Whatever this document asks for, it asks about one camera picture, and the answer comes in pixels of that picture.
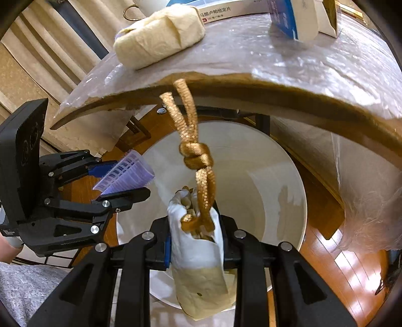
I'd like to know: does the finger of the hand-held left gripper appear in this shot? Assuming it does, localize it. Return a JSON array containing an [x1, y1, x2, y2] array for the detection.
[[19, 187, 151, 242], [39, 150, 118, 189]]

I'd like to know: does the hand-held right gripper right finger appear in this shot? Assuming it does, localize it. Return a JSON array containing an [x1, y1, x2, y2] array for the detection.
[[220, 214, 359, 327]]

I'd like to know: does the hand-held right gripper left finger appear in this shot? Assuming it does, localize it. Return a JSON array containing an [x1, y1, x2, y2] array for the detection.
[[27, 217, 173, 327]]

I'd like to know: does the white bag with gold rope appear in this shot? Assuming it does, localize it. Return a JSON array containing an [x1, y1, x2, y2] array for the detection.
[[160, 78, 237, 321]]

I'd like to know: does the purple hair roller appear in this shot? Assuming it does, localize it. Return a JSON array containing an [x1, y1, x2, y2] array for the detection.
[[92, 149, 156, 197]]

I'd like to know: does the white round bin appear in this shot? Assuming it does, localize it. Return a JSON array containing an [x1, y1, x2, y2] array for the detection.
[[116, 121, 308, 312]]

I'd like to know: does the white blue medicine box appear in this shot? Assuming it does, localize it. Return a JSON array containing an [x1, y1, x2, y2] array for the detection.
[[166, 0, 274, 24]]

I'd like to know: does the beige curtain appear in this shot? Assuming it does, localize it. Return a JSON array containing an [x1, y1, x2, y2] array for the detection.
[[0, 13, 120, 158]]

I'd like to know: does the grey knit cloth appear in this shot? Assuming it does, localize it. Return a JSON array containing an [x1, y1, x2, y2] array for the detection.
[[0, 261, 76, 327]]

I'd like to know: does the crumpled cream tissue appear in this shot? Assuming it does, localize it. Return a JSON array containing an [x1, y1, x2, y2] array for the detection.
[[113, 5, 206, 70]]

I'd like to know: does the round wooden table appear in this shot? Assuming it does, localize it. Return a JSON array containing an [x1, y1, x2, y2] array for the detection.
[[50, 72, 402, 177]]

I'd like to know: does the clear plastic table cover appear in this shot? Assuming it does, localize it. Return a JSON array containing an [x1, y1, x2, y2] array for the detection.
[[53, 0, 402, 252]]

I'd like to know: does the small blue white box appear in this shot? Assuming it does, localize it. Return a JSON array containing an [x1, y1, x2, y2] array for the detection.
[[269, 0, 324, 43]]

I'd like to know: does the white mug with gold handle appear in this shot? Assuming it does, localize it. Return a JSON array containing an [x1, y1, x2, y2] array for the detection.
[[123, 0, 172, 22]]

